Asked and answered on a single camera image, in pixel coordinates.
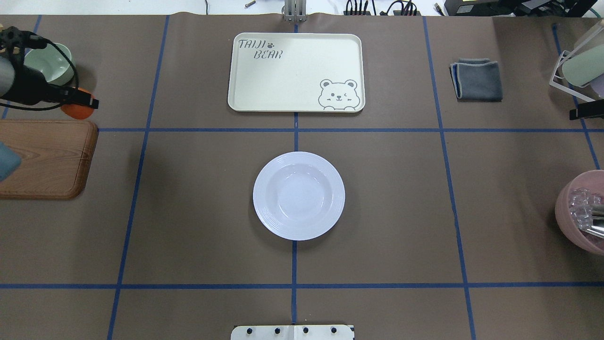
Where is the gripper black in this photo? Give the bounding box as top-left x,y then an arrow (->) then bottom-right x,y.
45,85 -> 100,110

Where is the orange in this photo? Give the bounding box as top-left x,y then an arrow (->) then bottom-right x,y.
59,104 -> 95,120

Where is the white round plate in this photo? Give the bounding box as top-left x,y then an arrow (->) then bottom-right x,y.
252,152 -> 346,241

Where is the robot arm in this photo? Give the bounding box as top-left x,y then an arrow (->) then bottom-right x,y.
1,26 -> 100,120

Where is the cream bear tray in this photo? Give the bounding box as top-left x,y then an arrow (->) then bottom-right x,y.
228,32 -> 365,113

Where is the purple cup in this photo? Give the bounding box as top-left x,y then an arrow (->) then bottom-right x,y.
589,75 -> 604,99

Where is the green cup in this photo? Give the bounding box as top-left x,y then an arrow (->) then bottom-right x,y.
562,44 -> 604,86

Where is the light green bowl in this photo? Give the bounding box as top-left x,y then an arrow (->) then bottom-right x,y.
24,43 -> 74,86

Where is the wooden cutting board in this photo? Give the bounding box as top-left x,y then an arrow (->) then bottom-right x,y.
0,119 -> 99,200

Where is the pink bowl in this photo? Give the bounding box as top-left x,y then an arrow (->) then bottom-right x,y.
554,170 -> 604,256

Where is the clear ice cubes pile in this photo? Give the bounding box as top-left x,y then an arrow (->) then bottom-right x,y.
568,187 -> 604,238

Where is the metal scoop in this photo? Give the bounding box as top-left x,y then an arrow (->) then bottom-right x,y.
574,204 -> 604,238

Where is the folded grey cloth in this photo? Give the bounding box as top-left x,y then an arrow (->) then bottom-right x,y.
449,58 -> 503,102

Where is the white wire cup rack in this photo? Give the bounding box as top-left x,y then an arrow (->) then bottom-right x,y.
549,18 -> 604,102

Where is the aluminium frame post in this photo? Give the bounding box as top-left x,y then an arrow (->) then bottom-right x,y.
281,0 -> 308,24

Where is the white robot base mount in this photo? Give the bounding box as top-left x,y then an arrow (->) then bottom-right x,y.
230,324 -> 355,340

